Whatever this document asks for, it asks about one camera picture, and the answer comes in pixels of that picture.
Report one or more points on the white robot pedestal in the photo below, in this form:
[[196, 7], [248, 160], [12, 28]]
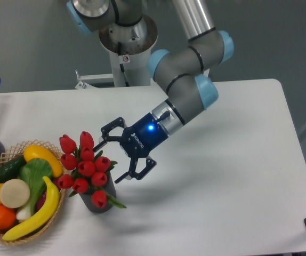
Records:
[[129, 49]]

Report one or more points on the woven wicker basket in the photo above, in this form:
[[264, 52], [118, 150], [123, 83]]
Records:
[[15, 151]]

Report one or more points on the green bok choy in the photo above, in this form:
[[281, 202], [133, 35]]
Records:
[[32, 174]]

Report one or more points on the dark grey ribbed vase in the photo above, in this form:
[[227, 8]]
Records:
[[97, 200]]

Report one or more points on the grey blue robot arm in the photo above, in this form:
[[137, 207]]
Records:
[[180, 76]]

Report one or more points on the round beige disc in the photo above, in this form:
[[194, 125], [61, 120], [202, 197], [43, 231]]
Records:
[[14, 193]]

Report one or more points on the dark red vegetable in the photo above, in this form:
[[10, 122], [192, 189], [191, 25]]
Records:
[[42, 199]]

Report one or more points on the yellow banana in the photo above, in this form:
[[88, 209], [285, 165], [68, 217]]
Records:
[[39, 218]]

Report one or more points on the red tulip bouquet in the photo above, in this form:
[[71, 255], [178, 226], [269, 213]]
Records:
[[88, 170]]

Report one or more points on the orange fruit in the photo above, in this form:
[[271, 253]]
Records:
[[7, 217]]

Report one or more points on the green cucumber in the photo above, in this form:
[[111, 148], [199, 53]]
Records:
[[10, 169]]

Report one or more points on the yellow squash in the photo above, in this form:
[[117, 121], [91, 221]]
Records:
[[37, 151]]

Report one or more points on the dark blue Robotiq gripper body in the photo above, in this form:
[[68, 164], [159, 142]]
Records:
[[142, 137]]

